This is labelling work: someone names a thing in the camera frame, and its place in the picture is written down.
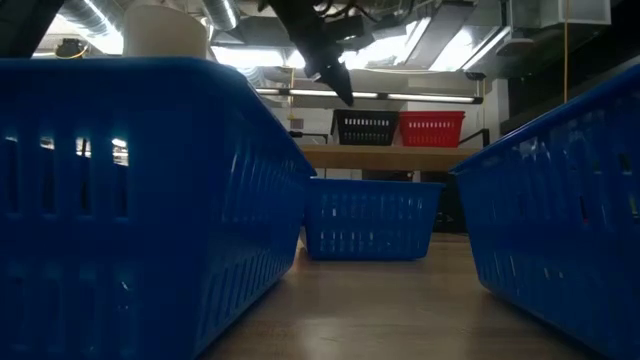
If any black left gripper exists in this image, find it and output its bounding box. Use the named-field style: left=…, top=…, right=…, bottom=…
left=287, top=14, right=356, bottom=108

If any silver ceiling air duct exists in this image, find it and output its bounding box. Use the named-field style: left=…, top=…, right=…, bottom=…
left=201, top=0, right=240, bottom=31

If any wooden shelf black metal frame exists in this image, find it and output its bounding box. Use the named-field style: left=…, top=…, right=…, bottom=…
left=287, top=128, right=491, bottom=180

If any white shade wooden table lamp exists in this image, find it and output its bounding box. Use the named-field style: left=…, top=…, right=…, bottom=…
left=122, top=0, right=210, bottom=60

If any hanging yellow cable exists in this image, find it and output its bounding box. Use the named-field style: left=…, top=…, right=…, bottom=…
left=563, top=0, right=570, bottom=104

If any black round device yellow cable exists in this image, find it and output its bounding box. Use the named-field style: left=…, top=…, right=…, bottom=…
left=53, top=37, right=90, bottom=60

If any long ceiling tube light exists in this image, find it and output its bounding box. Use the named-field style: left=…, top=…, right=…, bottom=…
left=254, top=88, right=484, bottom=105

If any large blue plastic basket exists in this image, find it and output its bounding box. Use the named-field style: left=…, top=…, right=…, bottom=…
left=0, top=57, right=317, bottom=360

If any blue plastic slotted basket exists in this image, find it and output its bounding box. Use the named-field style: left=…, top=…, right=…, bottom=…
left=448, top=63, right=640, bottom=360
left=302, top=178, right=445, bottom=262

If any red plastic slotted basket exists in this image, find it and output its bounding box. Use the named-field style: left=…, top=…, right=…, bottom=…
left=398, top=110, right=467, bottom=149

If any black plastic slotted basket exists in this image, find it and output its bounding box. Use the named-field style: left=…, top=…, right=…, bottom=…
left=330, top=108, right=400, bottom=147

